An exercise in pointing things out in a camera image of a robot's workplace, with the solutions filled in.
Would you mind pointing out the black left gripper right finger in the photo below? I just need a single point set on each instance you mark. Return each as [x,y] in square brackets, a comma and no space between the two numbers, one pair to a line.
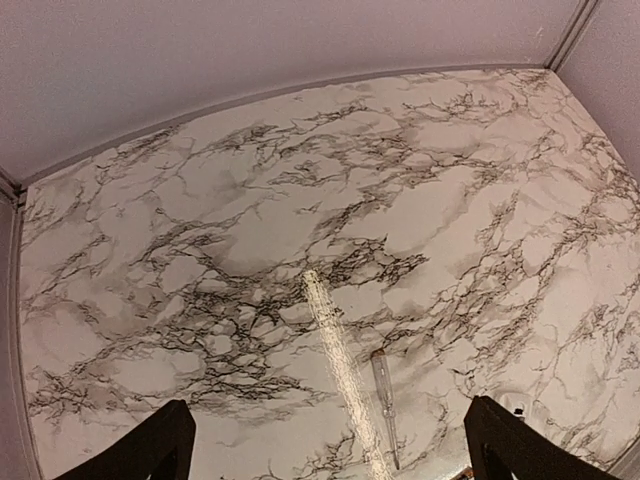
[503,447]

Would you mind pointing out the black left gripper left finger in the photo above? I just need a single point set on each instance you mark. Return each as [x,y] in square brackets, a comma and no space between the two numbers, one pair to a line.
[161,447]

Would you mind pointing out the small clear-handled screwdriver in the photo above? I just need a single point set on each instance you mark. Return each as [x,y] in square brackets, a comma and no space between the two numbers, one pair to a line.
[384,390]

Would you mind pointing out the white remote control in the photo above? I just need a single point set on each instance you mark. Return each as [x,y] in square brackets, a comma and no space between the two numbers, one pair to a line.
[518,404]

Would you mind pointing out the left aluminium corner post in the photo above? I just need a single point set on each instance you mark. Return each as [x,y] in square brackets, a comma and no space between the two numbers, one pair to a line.
[12,191]

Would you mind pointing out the aluminium corner post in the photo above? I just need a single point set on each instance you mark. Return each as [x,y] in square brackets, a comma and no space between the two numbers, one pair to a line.
[571,35]
[12,191]

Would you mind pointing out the right aluminium corner post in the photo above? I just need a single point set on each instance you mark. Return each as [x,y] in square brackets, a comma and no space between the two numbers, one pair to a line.
[571,35]

